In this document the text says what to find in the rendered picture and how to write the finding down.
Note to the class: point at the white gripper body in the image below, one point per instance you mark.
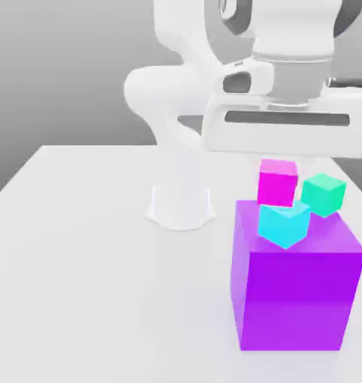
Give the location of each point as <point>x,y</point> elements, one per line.
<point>288,137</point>

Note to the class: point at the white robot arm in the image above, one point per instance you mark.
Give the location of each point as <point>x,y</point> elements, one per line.
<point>175,98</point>

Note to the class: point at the large purple box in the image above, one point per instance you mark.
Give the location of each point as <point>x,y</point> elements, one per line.
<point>300,299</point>

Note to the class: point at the small magenta cube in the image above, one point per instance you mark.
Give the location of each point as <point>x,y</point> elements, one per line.
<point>277,188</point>

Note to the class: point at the small green cube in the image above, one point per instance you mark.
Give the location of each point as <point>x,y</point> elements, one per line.
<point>323,194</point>

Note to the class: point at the small cyan cube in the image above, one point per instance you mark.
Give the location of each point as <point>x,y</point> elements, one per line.
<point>284,226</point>

